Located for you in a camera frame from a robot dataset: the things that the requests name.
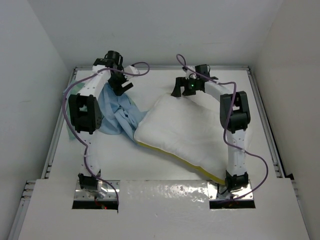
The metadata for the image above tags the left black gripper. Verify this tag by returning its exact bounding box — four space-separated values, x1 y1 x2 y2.
107 65 133 96

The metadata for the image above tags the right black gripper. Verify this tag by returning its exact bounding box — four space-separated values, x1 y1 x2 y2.
171 76 200 98

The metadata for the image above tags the blue green pillowcase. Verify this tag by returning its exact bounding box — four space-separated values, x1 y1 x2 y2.
63 79 148 147

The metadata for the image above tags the white yellow pillow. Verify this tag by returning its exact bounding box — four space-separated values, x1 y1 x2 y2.
134 93 252 184

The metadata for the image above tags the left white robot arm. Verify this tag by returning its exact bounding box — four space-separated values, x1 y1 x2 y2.
65 50 140 192

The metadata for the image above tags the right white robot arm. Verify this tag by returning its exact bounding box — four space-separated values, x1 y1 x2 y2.
171 64 251 193

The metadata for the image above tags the white front cover board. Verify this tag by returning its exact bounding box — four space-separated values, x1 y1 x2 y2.
19 179 309 240

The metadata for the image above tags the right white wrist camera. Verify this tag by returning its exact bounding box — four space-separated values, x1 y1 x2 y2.
183 66 197 79

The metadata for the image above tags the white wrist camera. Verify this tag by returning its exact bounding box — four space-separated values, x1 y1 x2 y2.
123 65 140 81
183 66 197 79

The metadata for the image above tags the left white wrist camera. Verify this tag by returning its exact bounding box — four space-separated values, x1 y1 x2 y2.
123 65 140 81

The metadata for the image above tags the aluminium table frame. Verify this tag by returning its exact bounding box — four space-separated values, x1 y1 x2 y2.
19 66 297 239

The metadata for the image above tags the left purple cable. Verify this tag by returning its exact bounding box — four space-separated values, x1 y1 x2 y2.
61 61 150 203

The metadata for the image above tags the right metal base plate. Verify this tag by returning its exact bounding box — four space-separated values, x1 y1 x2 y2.
207 181 254 201

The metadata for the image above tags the metal base plate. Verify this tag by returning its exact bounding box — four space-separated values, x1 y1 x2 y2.
73 180 120 201
207 181 254 201

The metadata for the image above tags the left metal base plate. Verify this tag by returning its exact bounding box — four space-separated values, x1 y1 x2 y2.
73 180 120 201

